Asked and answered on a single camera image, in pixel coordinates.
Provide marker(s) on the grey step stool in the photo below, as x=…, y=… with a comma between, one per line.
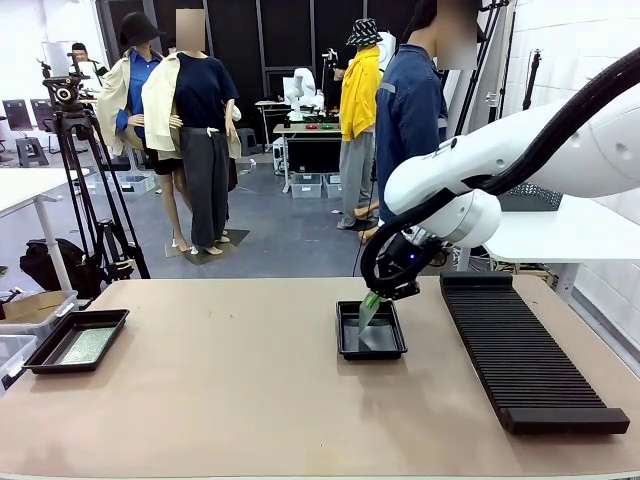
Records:
x=247, y=137

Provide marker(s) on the clear bin with cardboard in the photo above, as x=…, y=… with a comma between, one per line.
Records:
x=45, y=327

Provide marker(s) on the dark mannequin floor plate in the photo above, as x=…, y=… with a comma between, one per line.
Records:
x=235, y=237

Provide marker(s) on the clear plastic storage box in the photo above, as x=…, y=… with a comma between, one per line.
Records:
x=306, y=187
x=332, y=186

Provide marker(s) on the person in denim jacket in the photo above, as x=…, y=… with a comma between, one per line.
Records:
x=410, y=115

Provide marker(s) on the mannequin with yellow top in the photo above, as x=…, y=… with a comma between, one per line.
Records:
x=357, y=95

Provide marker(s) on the mannequin with navy shirt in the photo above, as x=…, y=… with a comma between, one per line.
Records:
x=205, y=90

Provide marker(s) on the background table with buttons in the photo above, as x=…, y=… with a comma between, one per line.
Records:
x=300, y=129

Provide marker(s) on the small white background robot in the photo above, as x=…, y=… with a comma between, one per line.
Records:
x=302, y=82

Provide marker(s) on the black slotted board rack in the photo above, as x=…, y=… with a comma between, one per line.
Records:
x=530, y=360

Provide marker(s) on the black camera tripod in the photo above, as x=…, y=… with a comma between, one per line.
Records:
x=62, y=94

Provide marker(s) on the background man with glasses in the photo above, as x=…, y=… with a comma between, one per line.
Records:
x=80, y=52

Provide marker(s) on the clear floor storage box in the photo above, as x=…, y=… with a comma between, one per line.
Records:
x=140, y=185

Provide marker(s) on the black ESD tray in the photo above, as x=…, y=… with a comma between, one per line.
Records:
x=372, y=352
x=45, y=362

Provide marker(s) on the brown cardboard box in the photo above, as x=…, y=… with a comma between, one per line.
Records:
x=35, y=302

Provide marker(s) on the black light stand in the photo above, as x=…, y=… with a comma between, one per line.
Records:
x=532, y=80

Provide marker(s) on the black bag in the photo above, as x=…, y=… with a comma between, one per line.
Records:
x=55, y=265

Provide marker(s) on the clear plastic bin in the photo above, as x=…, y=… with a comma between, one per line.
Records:
x=15, y=352

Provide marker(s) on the mannequin with black hat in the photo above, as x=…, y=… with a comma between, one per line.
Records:
x=135, y=95

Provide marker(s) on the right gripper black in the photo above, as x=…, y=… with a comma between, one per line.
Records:
x=405, y=260

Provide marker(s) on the grey plastic mesh basket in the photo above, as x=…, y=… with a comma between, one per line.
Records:
x=530, y=201

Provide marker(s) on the black step stool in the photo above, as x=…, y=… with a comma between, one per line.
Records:
x=31, y=150

